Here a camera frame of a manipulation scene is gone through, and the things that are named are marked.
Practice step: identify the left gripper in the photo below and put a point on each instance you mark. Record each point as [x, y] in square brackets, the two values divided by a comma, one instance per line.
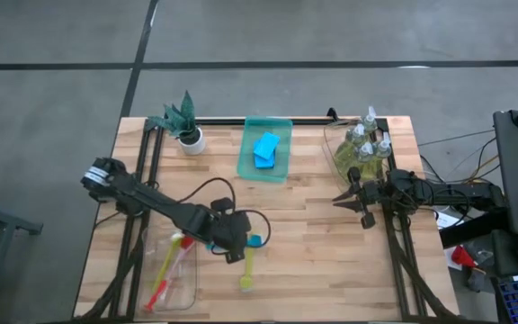
[232, 234]

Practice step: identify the red dish brush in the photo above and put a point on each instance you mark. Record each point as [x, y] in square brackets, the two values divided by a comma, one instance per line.
[187, 243]

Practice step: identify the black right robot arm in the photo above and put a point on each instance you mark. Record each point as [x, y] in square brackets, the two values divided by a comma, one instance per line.
[457, 195]

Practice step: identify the black aluminium rig frame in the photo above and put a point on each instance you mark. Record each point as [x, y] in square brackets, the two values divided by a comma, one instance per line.
[223, 121]

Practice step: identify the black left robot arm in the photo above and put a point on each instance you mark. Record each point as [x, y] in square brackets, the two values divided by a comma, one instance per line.
[151, 202]

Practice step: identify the teal translucent plastic bin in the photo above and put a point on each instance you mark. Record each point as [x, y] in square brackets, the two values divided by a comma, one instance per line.
[245, 171]

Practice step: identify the yellow-green dish soap bottle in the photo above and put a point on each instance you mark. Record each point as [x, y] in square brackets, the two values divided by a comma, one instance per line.
[366, 150]
[382, 148]
[369, 120]
[353, 135]

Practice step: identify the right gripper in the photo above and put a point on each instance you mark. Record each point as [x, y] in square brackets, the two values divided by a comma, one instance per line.
[376, 193]

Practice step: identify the yellow-green dish brush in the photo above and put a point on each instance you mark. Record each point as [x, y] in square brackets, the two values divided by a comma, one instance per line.
[167, 261]
[246, 281]

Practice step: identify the clear plastic bin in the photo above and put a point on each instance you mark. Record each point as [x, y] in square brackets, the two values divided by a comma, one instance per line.
[331, 175]
[182, 288]

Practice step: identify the snake plant in white pot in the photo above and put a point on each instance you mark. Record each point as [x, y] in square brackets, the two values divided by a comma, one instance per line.
[191, 141]

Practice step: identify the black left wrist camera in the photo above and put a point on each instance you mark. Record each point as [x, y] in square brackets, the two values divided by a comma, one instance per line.
[223, 205]

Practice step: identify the light blue sponge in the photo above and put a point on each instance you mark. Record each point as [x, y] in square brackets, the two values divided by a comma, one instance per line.
[263, 164]
[268, 145]

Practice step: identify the white paper sheet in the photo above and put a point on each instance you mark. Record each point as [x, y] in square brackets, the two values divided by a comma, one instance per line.
[448, 221]

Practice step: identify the red cone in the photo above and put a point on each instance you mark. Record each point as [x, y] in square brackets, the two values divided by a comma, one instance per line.
[461, 257]

